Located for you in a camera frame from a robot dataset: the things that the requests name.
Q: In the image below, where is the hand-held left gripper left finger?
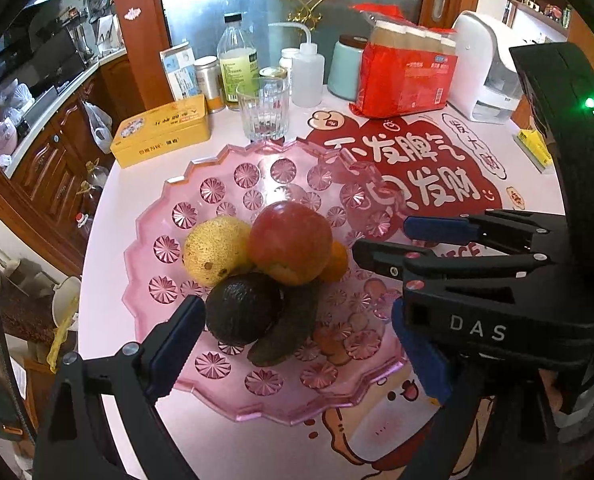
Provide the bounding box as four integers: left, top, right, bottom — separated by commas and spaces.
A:
32, 295, 208, 480

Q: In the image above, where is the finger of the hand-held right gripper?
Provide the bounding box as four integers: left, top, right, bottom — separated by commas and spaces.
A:
352, 239, 548, 286
404, 209, 570, 256

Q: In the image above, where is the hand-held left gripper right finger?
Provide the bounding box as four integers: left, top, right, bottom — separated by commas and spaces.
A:
392, 300, 558, 480

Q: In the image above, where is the small orange tangerine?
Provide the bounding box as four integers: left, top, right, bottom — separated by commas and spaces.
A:
317, 240, 350, 283

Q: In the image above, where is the dark avocado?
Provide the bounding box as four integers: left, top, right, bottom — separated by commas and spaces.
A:
205, 272, 284, 346

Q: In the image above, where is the red apple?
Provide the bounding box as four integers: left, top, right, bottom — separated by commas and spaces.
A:
248, 200, 334, 286

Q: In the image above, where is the yellow spotted pear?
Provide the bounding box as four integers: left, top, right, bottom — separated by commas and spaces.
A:
182, 216, 255, 288

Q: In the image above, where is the dark green cucumber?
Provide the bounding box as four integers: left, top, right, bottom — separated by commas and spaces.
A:
248, 277, 323, 367

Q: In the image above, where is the pink glass fruit bowl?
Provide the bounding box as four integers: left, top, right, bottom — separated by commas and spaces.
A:
122, 139, 428, 423

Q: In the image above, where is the person's right hand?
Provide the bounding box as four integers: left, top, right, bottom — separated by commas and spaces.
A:
539, 367, 568, 411

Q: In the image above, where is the yellow tissue pack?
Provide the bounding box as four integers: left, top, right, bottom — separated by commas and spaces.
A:
514, 127, 552, 173

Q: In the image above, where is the yellow cloth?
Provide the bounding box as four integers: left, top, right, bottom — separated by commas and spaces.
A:
46, 310, 78, 373

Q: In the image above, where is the white bucket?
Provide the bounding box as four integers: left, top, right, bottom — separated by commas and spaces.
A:
52, 275, 81, 331

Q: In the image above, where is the red paper cup pack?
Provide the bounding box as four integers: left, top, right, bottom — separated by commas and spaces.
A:
349, 2, 460, 118

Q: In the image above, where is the plastic oil bottle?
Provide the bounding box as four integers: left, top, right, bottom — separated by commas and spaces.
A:
84, 159, 110, 186
80, 182, 103, 216

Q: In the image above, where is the white countertop appliance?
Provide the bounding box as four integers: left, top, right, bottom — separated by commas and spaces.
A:
447, 10, 525, 125

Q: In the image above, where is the teal canister with brown lid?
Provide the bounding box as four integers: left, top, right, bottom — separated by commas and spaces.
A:
327, 35, 370, 102

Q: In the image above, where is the clear drinking glass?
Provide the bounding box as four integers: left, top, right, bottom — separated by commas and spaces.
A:
235, 76, 292, 142

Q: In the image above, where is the white squeeze wash bottle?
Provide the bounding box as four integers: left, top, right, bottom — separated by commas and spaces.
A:
267, 21, 326, 108

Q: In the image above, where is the yellow tin box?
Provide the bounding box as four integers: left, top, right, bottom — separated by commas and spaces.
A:
110, 94, 212, 170

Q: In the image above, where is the small glass jar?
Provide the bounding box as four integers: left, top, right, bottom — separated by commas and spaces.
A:
259, 65, 289, 86

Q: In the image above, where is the wooden kitchen base cabinet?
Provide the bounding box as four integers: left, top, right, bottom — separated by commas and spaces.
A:
7, 50, 143, 241

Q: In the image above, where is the white hanging plastic bag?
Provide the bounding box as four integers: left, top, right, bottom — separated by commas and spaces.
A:
82, 100, 114, 155

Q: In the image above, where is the glass bottle with green label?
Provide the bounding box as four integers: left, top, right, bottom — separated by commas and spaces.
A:
217, 12, 262, 112

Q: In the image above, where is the silver metal can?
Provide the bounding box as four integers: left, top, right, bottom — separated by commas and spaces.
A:
193, 56, 226, 113

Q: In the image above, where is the white and blue carton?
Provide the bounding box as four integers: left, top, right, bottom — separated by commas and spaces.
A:
158, 42, 203, 102

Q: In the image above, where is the frosted glass sliding door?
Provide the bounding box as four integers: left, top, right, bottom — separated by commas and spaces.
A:
154, 0, 428, 91

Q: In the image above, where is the wooden wall cabinet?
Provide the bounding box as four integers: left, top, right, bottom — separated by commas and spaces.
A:
507, 0, 575, 43

